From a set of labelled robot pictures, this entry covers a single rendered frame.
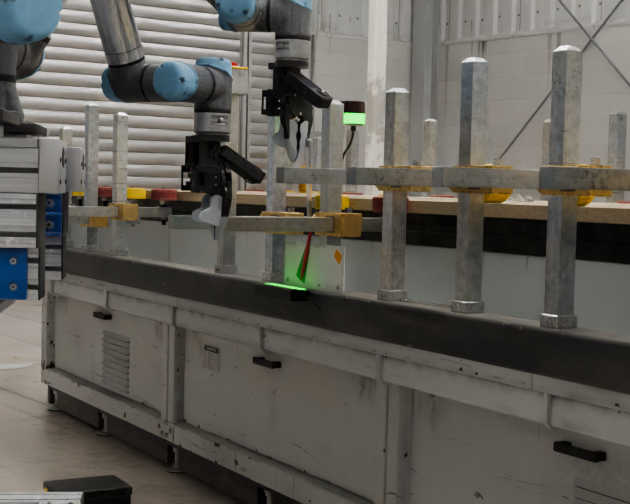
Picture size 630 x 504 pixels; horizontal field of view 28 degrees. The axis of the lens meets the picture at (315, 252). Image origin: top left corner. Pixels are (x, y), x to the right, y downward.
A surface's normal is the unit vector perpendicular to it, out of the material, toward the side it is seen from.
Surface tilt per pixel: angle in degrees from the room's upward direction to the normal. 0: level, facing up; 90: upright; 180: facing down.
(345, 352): 90
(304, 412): 90
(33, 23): 95
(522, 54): 90
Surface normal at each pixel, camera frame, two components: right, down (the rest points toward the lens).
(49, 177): 0.11, 0.05
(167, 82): -0.50, 0.03
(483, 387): -0.86, 0.00
